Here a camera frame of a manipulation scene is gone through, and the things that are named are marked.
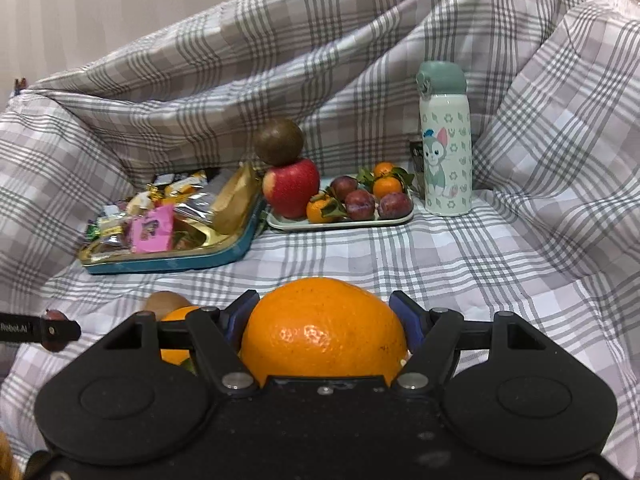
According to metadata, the brown kiwi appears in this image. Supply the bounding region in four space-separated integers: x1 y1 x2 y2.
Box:
145 290 192 322

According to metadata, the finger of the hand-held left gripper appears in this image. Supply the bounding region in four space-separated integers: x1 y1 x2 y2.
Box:
0 312 82 345

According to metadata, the mandarin with leaves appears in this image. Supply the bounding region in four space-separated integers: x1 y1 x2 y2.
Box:
306 195 343 224

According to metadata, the teal tin snack tray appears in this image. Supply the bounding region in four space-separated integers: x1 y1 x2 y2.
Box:
79 162 268 276

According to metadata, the red apple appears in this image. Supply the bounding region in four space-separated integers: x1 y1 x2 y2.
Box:
262 157 321 219

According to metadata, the white lace-edged sheet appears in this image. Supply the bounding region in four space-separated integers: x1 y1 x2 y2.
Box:
602 0 640 18

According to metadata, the dark red plum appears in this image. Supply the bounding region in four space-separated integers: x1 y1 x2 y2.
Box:
42 309 68 353
346 189 376 221
330 175 359 201
378 192 414 220

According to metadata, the large orange with leaves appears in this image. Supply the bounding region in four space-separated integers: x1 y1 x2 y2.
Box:
159 305 201 368

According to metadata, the white rectangular plate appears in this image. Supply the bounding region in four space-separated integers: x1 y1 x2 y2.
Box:
266 187 415 232

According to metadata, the grey plaid blanket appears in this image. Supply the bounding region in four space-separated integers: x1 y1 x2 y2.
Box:
0 0 640 466

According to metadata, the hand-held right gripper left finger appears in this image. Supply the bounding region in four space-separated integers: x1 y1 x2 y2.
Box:
102 290 262 396

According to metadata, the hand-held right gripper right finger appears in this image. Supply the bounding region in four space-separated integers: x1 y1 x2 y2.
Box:
388 290 551 395

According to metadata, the pile of wrapped snacks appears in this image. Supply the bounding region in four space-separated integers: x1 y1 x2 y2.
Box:
86 170 236 256

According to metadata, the cartoon print water bottle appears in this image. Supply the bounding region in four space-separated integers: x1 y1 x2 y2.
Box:
416 60 473 217

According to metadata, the dark round fruit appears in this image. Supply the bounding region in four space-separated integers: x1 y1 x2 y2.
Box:
254 118 304 166

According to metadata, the pink snack packet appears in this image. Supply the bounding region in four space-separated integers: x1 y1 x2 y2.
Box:
129 205 176 253

